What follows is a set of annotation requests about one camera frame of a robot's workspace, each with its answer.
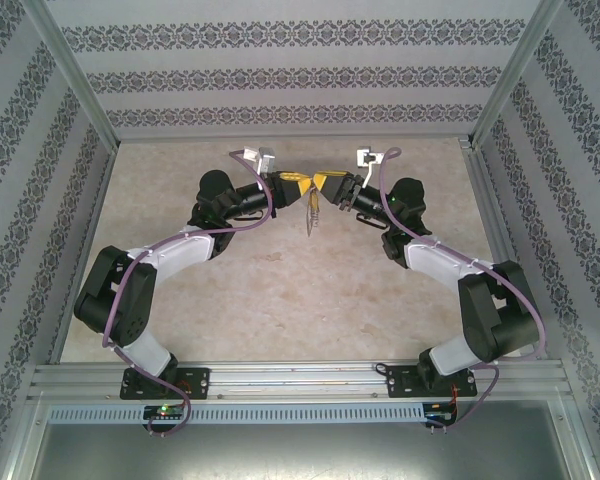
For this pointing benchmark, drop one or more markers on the grey sheet metal panel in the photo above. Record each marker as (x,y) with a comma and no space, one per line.
(300,455)

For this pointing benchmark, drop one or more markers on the aluminium frame post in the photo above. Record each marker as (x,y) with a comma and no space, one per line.
(510,85)
(75,75)

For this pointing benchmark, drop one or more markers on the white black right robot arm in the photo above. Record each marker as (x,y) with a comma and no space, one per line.
(440,262)

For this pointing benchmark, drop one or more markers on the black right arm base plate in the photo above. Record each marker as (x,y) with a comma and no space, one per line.
(402,385)

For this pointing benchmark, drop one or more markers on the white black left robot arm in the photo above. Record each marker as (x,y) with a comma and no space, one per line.
(180,252)

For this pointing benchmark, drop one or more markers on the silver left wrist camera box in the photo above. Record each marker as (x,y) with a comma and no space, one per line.
(267,160)

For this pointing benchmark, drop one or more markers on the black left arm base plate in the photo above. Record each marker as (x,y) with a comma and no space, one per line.
(195,382)

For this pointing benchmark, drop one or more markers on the aluminium table edge rail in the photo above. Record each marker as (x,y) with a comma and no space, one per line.
(487,200)
(98,200)

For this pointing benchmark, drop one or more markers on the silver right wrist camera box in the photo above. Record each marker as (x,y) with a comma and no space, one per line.
(364,156)

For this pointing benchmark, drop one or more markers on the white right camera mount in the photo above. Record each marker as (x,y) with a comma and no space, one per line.
(376,157)

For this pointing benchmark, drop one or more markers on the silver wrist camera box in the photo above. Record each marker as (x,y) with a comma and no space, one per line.
(267,160)
(364,156)

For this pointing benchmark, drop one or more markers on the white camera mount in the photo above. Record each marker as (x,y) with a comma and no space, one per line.
(376,157)
(250,153)

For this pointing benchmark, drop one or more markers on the long aluminium base rail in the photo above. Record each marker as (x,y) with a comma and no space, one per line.
(300,380)

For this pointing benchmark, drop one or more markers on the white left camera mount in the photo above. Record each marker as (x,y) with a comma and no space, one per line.
(250,153)

